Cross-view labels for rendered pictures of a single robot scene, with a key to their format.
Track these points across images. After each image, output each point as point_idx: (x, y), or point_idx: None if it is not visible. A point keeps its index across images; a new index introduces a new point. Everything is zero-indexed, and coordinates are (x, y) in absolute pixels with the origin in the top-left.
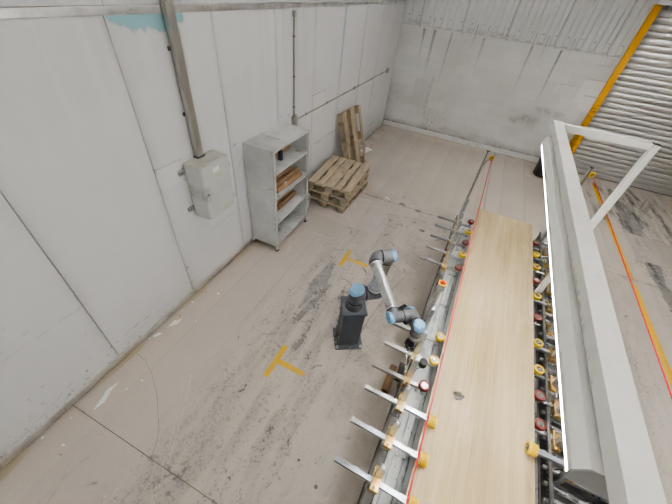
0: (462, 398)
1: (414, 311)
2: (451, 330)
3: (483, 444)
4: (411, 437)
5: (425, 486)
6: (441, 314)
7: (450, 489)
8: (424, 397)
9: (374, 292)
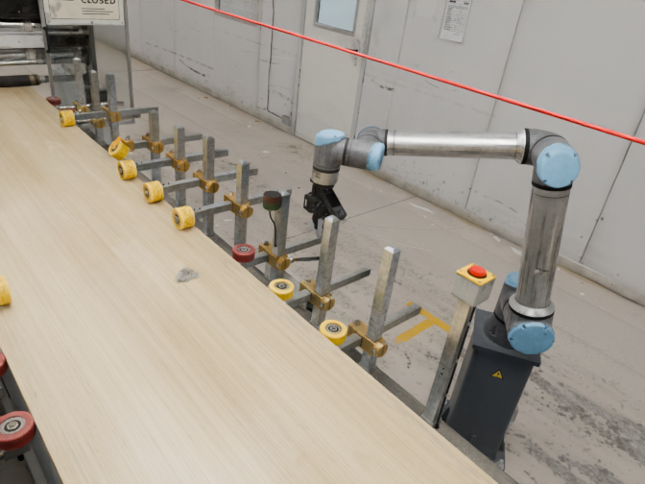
0: (176, 276)
1: (366, 142)
2: (340, 361)
3: (89, 257)
4: None
5: (128, 192)
6: None
7: (97, 205)
8: None
9: (512, 296)
